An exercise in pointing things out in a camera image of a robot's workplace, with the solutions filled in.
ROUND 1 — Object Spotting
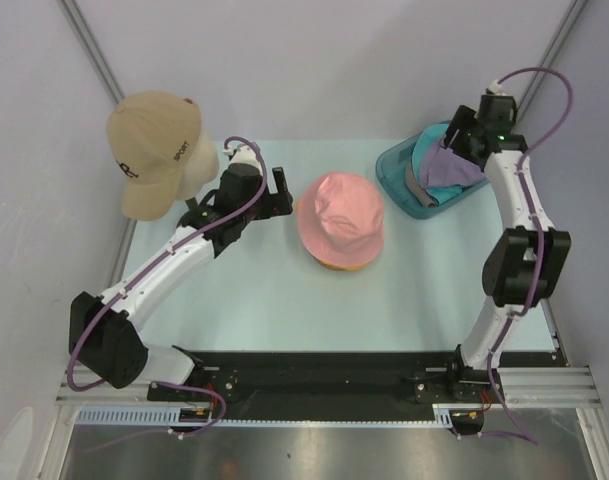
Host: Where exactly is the pink bucket hat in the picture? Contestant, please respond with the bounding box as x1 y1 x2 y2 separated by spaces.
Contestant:
296 171 385 271

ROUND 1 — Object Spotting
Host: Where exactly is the yellow bucket hat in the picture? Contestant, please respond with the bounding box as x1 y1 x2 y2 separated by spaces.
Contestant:
296 198 385 271

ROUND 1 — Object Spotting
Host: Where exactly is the tan baseball cap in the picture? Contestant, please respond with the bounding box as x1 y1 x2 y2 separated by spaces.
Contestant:
106 91 202 221

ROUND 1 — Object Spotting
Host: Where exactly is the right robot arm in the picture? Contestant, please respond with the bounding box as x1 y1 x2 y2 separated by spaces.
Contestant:
443 88 571 401

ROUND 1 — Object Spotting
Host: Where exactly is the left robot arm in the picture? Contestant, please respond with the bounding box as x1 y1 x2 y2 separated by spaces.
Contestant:
69 163 293 400

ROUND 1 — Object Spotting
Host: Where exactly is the teal hat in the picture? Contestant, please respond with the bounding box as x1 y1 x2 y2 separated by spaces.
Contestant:
405 124 485 208

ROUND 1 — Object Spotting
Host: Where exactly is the purple hat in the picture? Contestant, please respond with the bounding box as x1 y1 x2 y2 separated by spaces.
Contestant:
419 141 486 188

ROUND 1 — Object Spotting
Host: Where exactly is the grey hat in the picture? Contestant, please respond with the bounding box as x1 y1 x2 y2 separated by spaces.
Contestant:
404 162 437 208

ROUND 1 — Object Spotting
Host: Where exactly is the cream mannequin head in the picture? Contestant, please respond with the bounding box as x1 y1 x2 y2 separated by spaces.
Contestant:
176 132 219 201

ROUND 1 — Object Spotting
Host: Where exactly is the teal plastic bin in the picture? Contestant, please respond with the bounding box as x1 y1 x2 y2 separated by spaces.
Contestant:
375 132 488 220

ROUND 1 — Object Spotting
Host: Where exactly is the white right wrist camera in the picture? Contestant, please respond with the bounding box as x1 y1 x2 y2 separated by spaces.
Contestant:
485 81 511 97

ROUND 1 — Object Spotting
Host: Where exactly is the aluminium corner rail right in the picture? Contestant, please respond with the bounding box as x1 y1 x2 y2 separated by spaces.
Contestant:
517 0 590 120

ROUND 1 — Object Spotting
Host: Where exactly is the aluminium corner rail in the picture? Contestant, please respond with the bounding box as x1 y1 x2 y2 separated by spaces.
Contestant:
517 0 590 120
56 0 125 105

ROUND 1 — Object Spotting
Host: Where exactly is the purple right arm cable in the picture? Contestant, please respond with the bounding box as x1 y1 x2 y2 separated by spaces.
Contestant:
485 66 575 446

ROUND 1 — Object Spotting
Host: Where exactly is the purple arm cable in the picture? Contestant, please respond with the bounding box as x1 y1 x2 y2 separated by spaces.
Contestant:
65 134 269 392
485 66 575 446

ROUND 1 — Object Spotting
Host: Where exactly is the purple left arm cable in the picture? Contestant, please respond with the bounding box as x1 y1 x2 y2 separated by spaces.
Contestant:
65 134 269 392

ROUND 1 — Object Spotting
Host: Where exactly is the aluminium corner rail left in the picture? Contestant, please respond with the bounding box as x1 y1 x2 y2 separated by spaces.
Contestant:
56 0 125 105

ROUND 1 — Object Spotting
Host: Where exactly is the aluminium frame rail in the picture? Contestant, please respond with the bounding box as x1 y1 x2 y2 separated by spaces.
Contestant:
55 367 601 409

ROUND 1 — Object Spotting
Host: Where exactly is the white slotted cable duct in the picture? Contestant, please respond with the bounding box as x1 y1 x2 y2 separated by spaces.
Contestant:
76 403 485 427

